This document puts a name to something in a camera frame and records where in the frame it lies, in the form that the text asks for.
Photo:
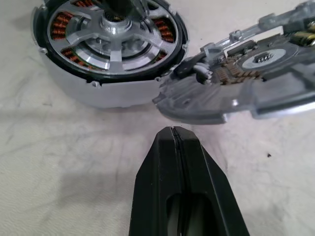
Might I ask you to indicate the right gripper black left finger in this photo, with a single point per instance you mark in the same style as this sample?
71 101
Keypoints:
152 172

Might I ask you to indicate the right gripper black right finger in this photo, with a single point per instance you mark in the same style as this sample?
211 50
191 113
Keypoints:
204 172

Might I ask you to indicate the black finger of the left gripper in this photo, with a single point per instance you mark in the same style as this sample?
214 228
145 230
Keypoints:
120 7

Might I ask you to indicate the silver motor cover with board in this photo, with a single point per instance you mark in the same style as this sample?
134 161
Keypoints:
211 98

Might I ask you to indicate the silver motor base with coils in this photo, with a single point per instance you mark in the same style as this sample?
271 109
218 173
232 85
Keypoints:
103 91

